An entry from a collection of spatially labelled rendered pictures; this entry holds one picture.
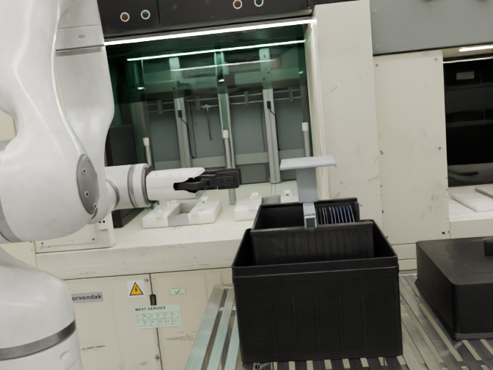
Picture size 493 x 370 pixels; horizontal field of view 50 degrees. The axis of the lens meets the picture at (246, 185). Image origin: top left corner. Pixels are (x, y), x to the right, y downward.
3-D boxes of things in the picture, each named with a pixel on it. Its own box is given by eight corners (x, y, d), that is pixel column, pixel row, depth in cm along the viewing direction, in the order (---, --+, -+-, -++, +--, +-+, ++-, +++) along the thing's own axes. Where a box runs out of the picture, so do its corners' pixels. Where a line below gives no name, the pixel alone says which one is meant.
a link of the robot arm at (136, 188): (144, 202, 106) (159, 201, 106) (131, 211, 98) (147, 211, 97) (139, 161, 105) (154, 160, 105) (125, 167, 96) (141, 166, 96)
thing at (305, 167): (268, 301, 115) (254, 158, 110) (362, 296, 113) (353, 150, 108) (261, 354, 91) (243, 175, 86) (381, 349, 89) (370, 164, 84)
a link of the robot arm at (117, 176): (123, 172, 95) (137, 159, 104) (54, 178, 97) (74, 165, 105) (130, 215, 98) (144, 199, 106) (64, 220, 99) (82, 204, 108)
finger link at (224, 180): (204, 190, 98) (239, 187, 97) (201, 193, 95) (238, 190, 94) (202, 173, 98) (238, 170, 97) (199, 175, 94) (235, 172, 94)
